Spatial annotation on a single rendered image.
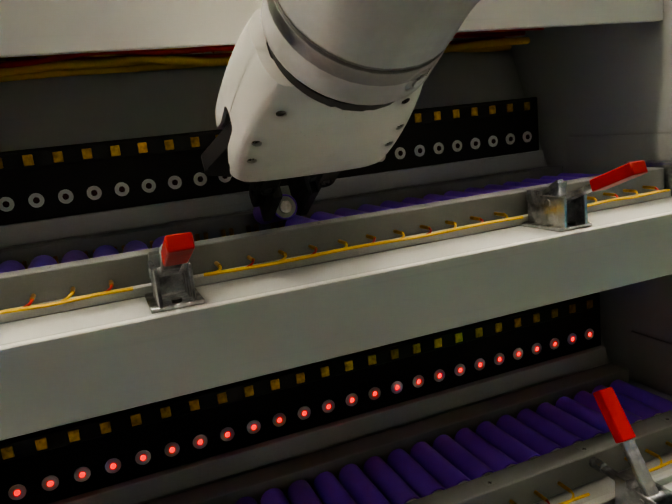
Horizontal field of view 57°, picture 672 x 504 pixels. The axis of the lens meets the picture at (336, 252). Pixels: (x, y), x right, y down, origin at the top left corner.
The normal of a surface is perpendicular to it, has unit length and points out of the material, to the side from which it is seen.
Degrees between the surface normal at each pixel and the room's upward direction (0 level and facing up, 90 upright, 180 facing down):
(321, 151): 176
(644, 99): 90
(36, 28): 112
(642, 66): 90
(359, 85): 160
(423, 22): 172
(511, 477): 22
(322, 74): 141
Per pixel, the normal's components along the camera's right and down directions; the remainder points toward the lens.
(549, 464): -0.11, -0.98
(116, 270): 0.37, 0.14
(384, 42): 0.04, 0.93
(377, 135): 0.37, 0.90
